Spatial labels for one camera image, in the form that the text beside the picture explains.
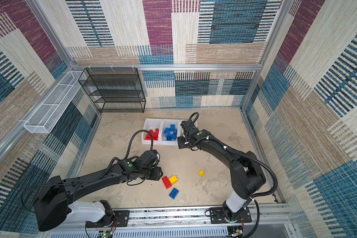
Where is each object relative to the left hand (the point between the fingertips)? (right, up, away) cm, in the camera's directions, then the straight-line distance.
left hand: (160, 172), depth 81 cm
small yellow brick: (+23, -2, +6) cm, 24 cm away
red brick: (-11, +17, +19) cm, 28 cm away
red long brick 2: (+3, -6, +2) cm, 7 cm away
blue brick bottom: (+7, -12, 0) cm, 13 cm away
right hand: (+13, +15, +7) cm, 21 cm away
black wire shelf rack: (-38, +51, +29) cm, 69 cm away
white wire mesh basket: (-72, +37, +18) cm, 83 cm away
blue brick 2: (+1, +21, +24) cm, 32 cm away
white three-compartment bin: (-2, +26, +21) cm, 34 cm away
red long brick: (-7, +19, +19) cm, 28 cm away
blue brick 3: (+6, +17, +21) cm, 28 cm away
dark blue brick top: (+3, +17, +18) cm, 25 cm away
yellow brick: (+7, -5, +3) cm, 9 cm away
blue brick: (+5, +23, +25) cm, 34 cm away
